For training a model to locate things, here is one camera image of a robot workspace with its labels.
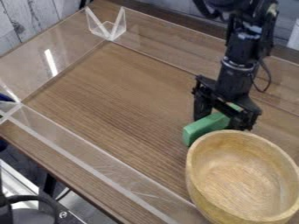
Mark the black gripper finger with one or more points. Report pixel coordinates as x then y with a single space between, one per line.
241 121
202 106

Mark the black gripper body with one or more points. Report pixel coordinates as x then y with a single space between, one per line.
229 91

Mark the green rectangular block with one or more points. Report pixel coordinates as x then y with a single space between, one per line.
213 122

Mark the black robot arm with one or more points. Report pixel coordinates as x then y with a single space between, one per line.
250 42

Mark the light wooden bowl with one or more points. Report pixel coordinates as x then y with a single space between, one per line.
242 179

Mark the black table leg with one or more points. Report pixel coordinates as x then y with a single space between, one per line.
50 184

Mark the clear acrylic corner bracket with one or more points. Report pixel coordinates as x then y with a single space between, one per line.
108 30

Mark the clear acrylic wall panel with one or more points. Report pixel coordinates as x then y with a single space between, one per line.
80 164

